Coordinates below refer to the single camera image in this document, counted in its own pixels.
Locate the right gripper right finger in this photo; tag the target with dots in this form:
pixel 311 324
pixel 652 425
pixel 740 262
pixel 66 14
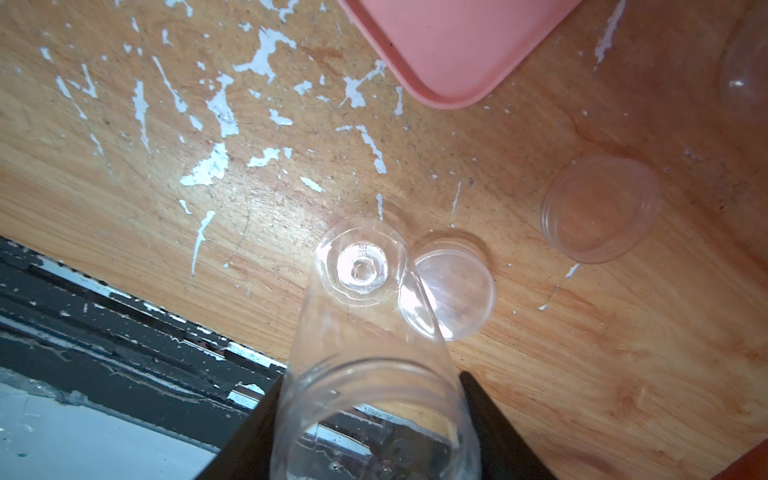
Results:
pixel 504 453

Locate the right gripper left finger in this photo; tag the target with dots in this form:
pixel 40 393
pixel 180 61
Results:
pixel 247 454

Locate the clear cookie jar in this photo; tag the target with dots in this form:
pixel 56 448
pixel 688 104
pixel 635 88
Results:
pixel 743 77
pixel 370 391

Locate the clear jar lid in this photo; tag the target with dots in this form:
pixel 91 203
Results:
pixel 598 209
pixel 459 285

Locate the pink plastic tray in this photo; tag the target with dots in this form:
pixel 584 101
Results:
pixel 450 54

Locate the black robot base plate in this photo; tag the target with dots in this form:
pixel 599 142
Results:
pixel 83 342

